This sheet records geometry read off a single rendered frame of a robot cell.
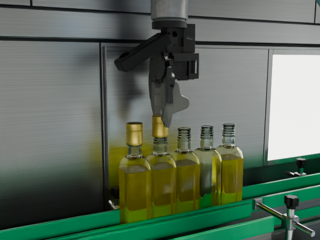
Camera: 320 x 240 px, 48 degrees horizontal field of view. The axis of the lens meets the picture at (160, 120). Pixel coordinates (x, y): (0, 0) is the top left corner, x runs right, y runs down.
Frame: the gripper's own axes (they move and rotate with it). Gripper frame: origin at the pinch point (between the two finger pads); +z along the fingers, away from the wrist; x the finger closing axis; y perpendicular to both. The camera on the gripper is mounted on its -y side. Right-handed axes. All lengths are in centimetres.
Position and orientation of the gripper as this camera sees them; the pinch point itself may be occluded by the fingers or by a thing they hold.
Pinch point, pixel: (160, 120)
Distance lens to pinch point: 74.8
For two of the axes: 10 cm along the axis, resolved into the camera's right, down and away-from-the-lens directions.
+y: 9.1, -0.7, 4.1
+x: -4.2, -1.5, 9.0
